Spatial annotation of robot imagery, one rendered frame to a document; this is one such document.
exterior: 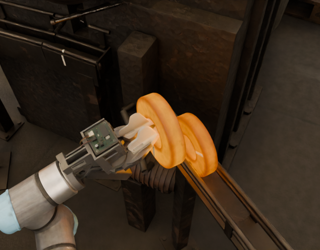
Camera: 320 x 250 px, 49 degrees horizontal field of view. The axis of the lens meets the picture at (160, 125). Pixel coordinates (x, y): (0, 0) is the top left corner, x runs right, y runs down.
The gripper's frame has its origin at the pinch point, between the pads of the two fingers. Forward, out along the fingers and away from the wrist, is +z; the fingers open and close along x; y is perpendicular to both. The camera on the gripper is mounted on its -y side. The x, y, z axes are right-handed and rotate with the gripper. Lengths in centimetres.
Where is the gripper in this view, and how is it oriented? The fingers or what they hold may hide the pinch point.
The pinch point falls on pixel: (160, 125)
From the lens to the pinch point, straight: 70.8
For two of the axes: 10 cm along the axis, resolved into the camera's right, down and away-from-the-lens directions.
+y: -2.2, -4.9, -8.4
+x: -4.9, -6.9, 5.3
